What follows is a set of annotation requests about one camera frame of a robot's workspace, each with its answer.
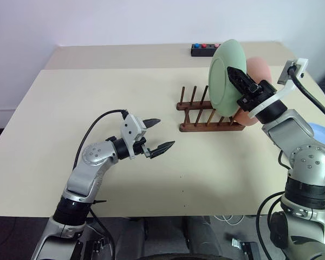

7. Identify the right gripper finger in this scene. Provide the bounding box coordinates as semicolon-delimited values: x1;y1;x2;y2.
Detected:
226;66;261;95

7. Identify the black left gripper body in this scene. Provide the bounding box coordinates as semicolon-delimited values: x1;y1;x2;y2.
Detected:
134;136;152;159

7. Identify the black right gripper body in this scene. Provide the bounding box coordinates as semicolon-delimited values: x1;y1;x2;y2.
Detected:
237;80;277;113

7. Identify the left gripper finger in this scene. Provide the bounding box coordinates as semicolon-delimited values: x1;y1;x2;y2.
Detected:
148;140;176;159
142;118;161;130

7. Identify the green plate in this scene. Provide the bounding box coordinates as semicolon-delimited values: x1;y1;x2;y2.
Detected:
207;39;247;119

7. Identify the pink plate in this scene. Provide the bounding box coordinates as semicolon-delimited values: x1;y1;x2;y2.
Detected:
234;56;273;127

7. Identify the wooden dish rack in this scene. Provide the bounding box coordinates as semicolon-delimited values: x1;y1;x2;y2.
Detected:
175;85;246;133

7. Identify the black button box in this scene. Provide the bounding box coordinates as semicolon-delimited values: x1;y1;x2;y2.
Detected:
191;43;220;57

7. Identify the blue plate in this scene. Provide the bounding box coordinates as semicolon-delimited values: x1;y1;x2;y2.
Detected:
307;122;325;181

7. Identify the dark grey rounded shape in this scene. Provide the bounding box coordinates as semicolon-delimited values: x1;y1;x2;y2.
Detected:
183;216;223;257
110;216;148;260

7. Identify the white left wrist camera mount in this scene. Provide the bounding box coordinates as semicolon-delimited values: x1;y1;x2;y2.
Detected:
120;113;147;159

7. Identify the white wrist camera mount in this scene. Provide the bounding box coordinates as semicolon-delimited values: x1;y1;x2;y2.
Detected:
249;58;309;118
120;113;147;159

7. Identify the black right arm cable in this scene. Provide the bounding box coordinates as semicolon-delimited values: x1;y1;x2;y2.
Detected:
256;62;325;260

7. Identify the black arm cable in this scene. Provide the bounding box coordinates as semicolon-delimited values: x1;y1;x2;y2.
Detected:
256;62;325;260
74;109;128;260

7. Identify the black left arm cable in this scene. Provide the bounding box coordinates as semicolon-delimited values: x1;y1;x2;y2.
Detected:
74;109;128;260

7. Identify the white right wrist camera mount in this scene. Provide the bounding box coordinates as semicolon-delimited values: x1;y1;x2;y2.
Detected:
249;58;309;118

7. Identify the white thin cable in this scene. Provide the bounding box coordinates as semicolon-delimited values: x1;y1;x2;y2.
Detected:
213;215;246;226

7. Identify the black mechanical frame part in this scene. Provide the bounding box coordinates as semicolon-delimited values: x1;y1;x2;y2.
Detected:
78;218;113;260

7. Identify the silver metal bracket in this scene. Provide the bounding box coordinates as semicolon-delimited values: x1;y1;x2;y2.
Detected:
231;238;261;260

